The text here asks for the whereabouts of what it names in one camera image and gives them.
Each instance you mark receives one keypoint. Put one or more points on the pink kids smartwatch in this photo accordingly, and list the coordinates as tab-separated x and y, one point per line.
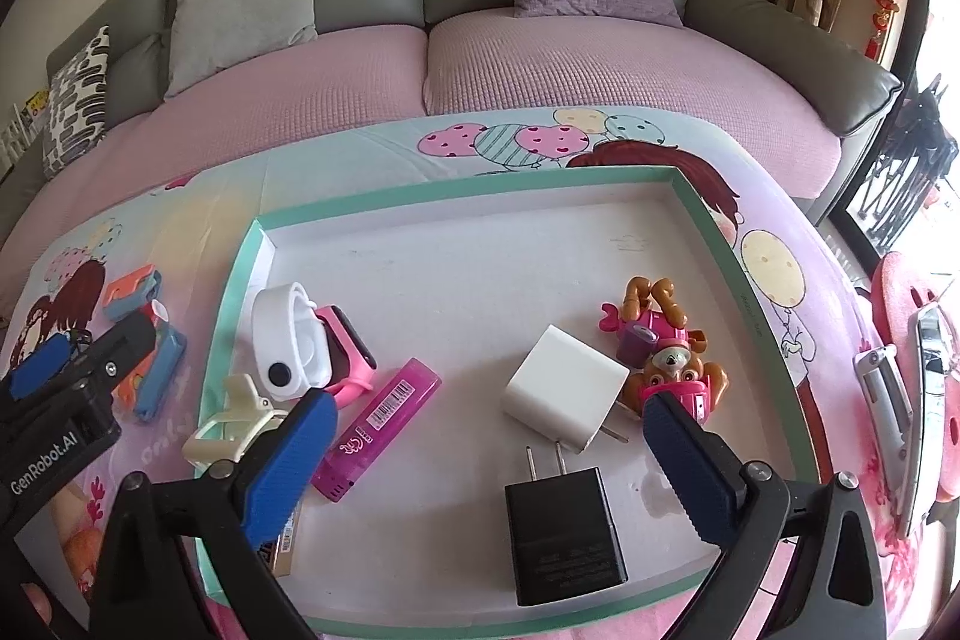
353	364

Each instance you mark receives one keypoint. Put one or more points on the white round camera gadget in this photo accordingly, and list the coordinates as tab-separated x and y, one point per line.
289	341

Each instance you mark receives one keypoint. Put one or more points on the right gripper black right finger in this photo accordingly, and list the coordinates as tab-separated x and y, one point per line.
832	587

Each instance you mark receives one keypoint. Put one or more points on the cream plastic hair claw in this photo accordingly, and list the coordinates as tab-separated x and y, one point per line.
228	434

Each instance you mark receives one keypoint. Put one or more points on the light grey cushion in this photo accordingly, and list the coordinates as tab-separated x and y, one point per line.
209	36

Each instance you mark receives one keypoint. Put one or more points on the black drying rack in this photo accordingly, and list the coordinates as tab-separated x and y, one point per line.
916	155

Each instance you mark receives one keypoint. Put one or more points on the magenta rectangular tube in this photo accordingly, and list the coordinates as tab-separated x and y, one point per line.
366	438

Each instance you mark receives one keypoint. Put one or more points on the pink sofa seat cover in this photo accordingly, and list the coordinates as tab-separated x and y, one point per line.
489	60

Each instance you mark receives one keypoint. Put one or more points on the black wall charger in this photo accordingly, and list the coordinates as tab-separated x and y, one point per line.
563	540

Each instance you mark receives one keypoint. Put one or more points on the white cube charger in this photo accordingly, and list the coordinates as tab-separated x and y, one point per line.
564	389

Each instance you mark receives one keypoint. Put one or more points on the teal rimmed cardboard tray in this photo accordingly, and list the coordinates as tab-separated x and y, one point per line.
465	276

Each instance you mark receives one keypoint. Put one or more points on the black white patterned cushion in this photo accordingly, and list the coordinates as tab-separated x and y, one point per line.
77	105

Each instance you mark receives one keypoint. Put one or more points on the cartoon couple printed cloth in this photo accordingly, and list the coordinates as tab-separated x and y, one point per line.
177	190

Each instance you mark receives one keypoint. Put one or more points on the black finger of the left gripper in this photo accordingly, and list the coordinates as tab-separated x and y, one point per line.
37	369

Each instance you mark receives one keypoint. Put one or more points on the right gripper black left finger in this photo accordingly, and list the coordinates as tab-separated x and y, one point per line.
146	586

